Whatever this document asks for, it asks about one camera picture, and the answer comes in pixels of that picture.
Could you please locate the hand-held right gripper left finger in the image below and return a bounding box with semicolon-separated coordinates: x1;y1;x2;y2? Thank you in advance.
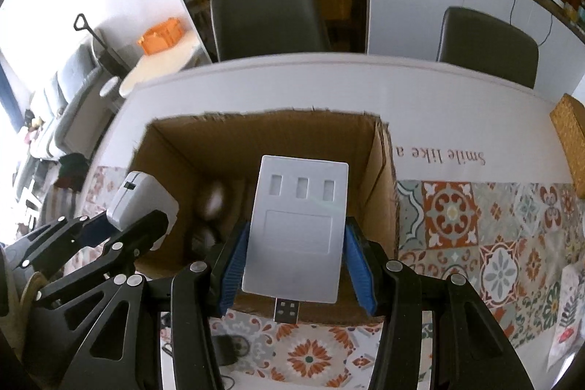
59;222;251;390

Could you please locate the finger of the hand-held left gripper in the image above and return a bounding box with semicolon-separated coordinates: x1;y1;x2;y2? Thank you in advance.
7;211;117;271
34;211;169;331

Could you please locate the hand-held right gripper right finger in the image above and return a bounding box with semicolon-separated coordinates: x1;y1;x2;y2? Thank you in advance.
344;216;533;390

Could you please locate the white charger cube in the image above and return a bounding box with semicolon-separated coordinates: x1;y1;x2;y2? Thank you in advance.
106;171;179;235

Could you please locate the white USB hub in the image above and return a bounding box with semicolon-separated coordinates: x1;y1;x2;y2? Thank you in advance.
242;155;350;324

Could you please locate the brown cardboard box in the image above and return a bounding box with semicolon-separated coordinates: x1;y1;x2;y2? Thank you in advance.
129;109;400;324

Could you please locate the black power adapter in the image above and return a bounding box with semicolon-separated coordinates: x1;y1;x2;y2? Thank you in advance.
215;334;250;366

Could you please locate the patterned table runner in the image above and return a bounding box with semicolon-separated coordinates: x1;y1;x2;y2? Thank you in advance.
55;165;585;390

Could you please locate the grey sofa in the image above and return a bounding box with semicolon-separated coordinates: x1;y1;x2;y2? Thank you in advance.
23;45;115;162

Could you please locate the cream side table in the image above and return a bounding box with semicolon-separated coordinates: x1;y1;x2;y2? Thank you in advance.
118;36;204;98

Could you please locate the orange plastic crate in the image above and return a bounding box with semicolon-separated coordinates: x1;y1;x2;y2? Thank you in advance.
137;18;182;56

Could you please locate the floral tissue pouch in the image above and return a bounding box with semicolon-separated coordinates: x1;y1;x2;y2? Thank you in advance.
546;264;585;375

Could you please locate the woven wicker box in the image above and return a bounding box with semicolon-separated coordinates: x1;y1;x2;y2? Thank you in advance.
551;94;585;185

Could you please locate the grey dining chair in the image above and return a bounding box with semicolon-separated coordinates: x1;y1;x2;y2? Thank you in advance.
210;0;332;63
436;6;539;89

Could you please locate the black handled trolley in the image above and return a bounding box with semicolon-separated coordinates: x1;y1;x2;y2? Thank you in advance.
73;13;131;75

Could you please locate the black hanging power cable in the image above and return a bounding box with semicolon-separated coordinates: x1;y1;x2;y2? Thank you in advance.
509;0;555;48

